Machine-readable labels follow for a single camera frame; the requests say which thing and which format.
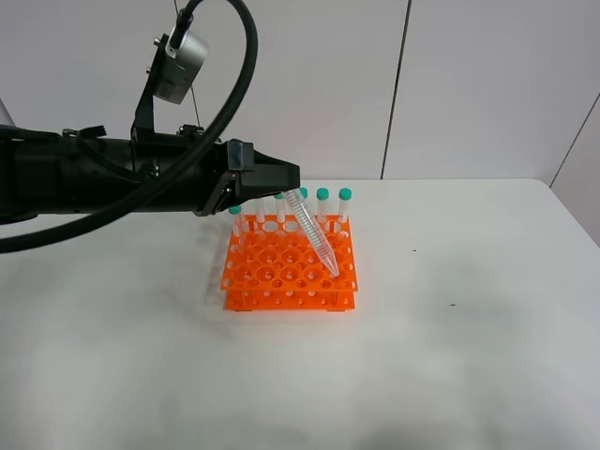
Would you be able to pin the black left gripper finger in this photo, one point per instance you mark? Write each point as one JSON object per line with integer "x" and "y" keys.
{"x": 267, "y": 176}

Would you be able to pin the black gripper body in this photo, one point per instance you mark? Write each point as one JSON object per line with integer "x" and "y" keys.
{"x": 209, "y": 186}

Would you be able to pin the test tube teal cap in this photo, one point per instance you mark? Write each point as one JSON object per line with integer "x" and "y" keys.
{"x": 312, "y": 230}

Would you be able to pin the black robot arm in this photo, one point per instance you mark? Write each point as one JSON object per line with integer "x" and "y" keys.
{"x": 81, "y": 172}

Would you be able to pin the front left racked tube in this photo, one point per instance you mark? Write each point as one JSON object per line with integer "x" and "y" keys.
{"x": 238, "y": 221}

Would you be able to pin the orange test tube rack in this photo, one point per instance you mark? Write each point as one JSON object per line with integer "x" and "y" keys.
{"x": 277, "y": 268}

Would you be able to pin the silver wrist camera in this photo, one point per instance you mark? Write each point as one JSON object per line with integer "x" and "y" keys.
{"x": 176, "y": 69}

